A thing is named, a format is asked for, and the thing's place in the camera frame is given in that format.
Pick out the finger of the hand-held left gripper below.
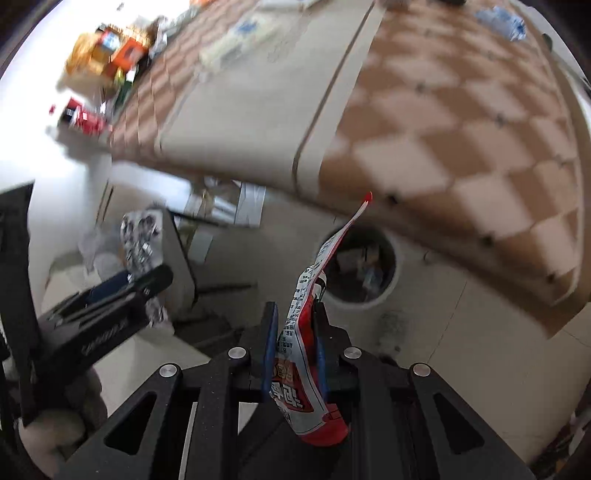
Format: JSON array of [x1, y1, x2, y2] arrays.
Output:
[[131, 264, 175, 298], [85, 270, 133, 303]]

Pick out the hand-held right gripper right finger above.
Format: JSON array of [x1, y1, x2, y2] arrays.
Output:
[[311, 295, 536, 480]]

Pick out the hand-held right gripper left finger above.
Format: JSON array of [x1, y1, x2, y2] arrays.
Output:
[[55, 302, 279, 480]]

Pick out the red and white snack wrapper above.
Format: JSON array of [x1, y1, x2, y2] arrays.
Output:
[[276, 191, 374, 448]]

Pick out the white round trash bin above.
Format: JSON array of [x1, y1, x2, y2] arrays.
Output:
[[318, 226, 402, 309]]

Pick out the person's left forearm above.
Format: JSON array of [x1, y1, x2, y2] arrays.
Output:
[[18, 364, 109, 467]]

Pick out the black panel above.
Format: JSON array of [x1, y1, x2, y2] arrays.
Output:
[[0, 182, 40, 428]]

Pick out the red box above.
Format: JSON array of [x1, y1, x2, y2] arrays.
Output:
[[60, 97, 112, 137]]

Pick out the orange box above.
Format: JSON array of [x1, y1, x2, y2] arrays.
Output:
[[111, 39, 151, 77]]

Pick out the orange snack bag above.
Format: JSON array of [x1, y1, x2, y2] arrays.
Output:
[[65, 32, 116, 77]]

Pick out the brown checkered tablecloth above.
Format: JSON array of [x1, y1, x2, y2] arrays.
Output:
[[108, 0, 583, 340]]

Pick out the blue and white plastic packet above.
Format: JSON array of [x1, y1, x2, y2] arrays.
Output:
[[475, 4, 528, 42]]

